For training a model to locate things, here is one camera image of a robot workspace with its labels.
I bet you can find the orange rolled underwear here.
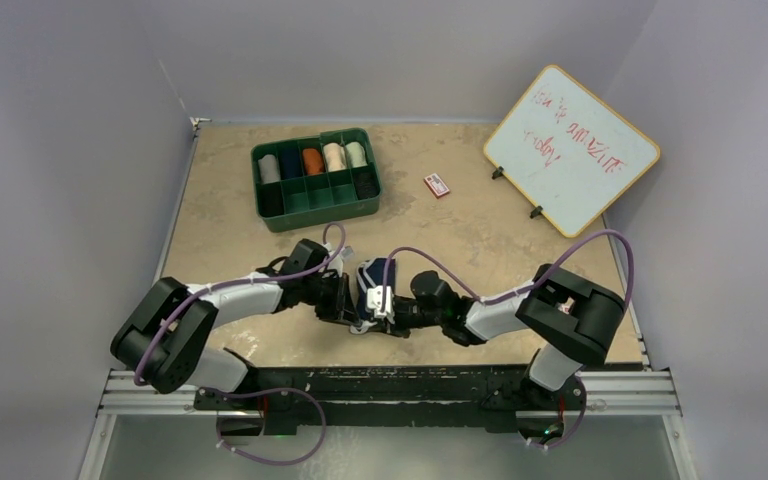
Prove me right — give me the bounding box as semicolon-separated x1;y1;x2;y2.
301;148;326;176

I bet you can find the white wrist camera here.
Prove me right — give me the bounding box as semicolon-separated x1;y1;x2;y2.
327;246;354;274
366;285;395;324

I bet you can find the whiteboard with red writing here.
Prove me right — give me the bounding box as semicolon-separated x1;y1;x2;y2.
483;65;661;238

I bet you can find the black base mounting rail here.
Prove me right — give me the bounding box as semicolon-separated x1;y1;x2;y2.
195;364;585;436

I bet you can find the navy rolled underwear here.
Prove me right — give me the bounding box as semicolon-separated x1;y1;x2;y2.
278;148;304;180

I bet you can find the aluminium frame rail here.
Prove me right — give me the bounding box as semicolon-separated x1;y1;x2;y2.
78;370;699;479

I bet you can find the grey rolled underwear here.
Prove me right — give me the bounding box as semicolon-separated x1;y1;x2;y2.
258;154;281;184

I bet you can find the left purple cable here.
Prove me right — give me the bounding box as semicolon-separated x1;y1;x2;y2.
133;221;348;466

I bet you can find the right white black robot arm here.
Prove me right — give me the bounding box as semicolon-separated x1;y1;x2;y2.
367;264;627;407

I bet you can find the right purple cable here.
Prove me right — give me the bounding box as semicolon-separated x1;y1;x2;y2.
381;229;636;452

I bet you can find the beige rolled underwear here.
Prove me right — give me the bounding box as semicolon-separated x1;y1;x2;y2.
322;142;348;172

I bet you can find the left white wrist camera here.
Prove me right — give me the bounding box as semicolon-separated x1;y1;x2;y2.
327;246;354;274

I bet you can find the purple cable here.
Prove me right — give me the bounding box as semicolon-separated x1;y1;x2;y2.
133;221;348;466
381;229;636;452

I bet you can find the black striped underwear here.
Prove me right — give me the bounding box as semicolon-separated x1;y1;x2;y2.
353;170;380;201

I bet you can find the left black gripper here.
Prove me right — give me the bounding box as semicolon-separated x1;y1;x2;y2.
300;271;359;326

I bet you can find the pale green rolled underwear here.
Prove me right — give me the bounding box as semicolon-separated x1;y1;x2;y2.
344;141;368;168

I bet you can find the green divided storage tray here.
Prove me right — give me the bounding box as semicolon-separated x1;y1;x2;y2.
250;128;383;233

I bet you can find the navy white underwear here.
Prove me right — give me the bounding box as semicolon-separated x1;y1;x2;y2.
349;257;396;335

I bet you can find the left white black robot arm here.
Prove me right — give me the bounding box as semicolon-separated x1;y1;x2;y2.
110;239;360;409

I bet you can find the small red white box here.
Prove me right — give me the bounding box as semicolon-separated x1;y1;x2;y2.
423;173;451;199

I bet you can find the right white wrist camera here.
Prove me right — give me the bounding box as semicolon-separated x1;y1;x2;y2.
366;285;395;324

